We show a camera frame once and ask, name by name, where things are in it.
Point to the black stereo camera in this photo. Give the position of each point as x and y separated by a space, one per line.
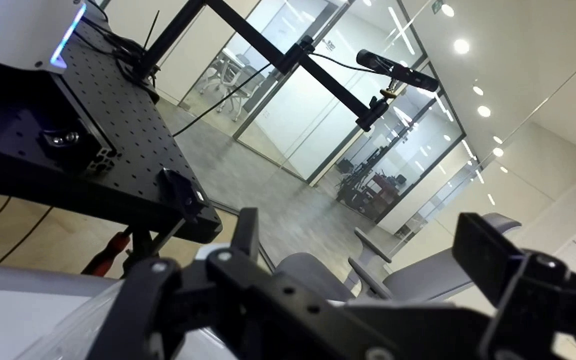
397 70

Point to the black camera mount frame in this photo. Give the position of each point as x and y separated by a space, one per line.
296 57

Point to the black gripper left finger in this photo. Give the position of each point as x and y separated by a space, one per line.
252 312

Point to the black perforated breadboard table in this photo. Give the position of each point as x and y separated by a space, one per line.
77 134

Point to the red handled clamp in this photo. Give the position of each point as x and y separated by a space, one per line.
105 259

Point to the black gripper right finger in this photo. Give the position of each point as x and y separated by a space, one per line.
532 293

